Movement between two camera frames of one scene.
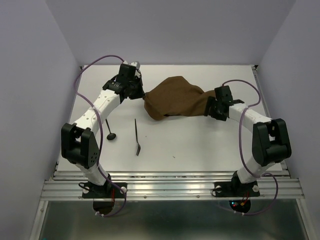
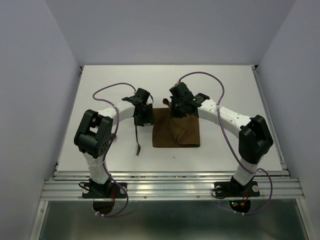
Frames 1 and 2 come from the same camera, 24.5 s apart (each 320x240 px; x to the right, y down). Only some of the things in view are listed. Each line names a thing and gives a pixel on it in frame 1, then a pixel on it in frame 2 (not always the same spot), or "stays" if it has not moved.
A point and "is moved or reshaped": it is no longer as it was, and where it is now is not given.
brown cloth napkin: x=175 y=97 is moved or reshaped
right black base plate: x=236 y=189 stays
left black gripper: x=141 y=94 to x=149 y=119
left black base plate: x=110 y=190 stays
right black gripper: x=210 y=101 to x=173 y=113
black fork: x=138 y=145 stays
